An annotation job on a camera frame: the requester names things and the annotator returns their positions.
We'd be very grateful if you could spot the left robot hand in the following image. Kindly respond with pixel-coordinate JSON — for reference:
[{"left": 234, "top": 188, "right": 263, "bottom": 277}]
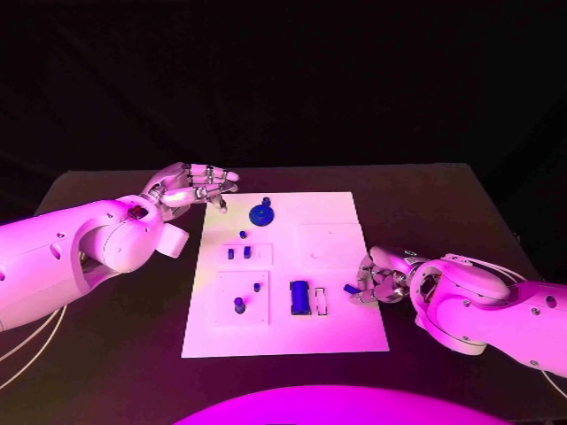
[{"left": 139, "top": 162, "right": 241, "bottom": 222}]

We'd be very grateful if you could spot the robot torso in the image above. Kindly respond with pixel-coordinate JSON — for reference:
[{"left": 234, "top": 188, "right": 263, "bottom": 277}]
[{"left": 172, "top": 384, "right": 514, "bottom": 425}]

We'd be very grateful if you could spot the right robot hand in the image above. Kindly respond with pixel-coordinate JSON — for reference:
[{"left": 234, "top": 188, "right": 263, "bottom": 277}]
[{"left": 350, "top": 245, "right": 432, "bottom": 305}]

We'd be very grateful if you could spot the white cable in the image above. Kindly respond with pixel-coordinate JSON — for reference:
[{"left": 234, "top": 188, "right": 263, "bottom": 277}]
[
  {"left": 0, "top": 331, "right": 58, "bottom": 406},
  {"left": 462, "top": 257, "right": 534, "bottom": 283},
  {"left": 0, "top": 303, "right": 70, "bottom": 376},
  {"left": 540, "top": 368, "right": 567, "bottom": 408}
]

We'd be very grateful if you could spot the large blue block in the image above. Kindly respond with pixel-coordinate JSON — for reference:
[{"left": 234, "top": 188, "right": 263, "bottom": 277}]
[{"left": 289, "top": 280, "right": 314, "bottom": 316}]

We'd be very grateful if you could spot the blue gear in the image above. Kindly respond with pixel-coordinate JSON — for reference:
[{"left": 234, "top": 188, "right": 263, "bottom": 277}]
[{"left": 249, "top": 204, "right": 276, "bottom": 228}]

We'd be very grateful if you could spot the white task board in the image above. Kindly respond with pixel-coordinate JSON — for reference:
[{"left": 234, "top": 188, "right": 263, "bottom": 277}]
[{"left": 181, "top": 191, "right": 392, "bottom": 359}]

